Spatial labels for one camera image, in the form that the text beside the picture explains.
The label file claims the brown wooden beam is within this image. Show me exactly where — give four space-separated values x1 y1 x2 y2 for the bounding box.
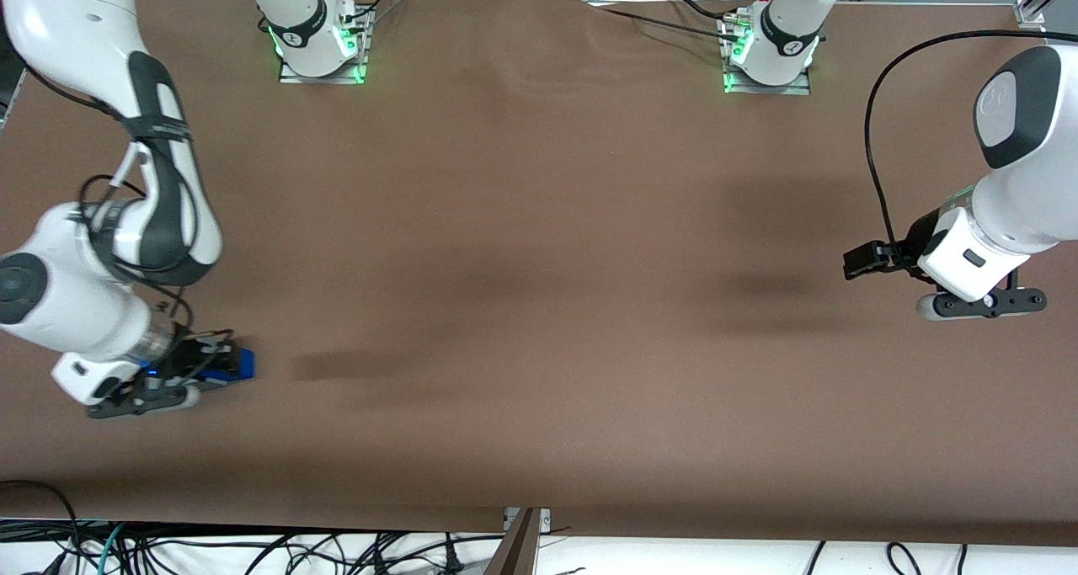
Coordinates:
483 508 542 575

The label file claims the blue plastic insert part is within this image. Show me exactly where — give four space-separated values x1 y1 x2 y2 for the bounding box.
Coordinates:
202 347 256 384

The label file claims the black looped floor cable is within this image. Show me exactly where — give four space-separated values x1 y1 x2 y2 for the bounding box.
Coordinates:
0 479 82 575

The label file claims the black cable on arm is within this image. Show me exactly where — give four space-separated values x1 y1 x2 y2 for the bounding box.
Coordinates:
17 61 199 332
865 29 1049 273

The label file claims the curled black floor cable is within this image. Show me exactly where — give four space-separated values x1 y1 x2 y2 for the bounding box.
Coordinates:
886 542 924 575

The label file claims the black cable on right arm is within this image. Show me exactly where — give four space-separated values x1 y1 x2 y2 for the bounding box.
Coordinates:
17 61 199 332

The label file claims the teal floor cable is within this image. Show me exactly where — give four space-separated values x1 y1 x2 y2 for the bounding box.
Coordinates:
94 522 129 575

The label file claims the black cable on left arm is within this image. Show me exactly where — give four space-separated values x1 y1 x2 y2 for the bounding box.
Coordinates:
865 29 1049 273

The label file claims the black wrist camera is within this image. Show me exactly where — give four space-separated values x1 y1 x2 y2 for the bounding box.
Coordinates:
87 380 204 421
916 287 1048 322

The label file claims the brown table cover mat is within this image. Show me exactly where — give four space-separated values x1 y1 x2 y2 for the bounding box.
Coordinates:
0 0 1078 547

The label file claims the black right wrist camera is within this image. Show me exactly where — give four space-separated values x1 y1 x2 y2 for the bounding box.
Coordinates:
87 380 204 421

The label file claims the aluminium frame profile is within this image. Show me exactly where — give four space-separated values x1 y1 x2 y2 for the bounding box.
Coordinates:
1014 0 1078 31

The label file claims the black cable across table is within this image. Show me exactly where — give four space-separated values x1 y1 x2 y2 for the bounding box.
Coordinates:
581 0 735 39

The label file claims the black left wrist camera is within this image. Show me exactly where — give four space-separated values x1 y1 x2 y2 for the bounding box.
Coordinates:
916 287 1048 322

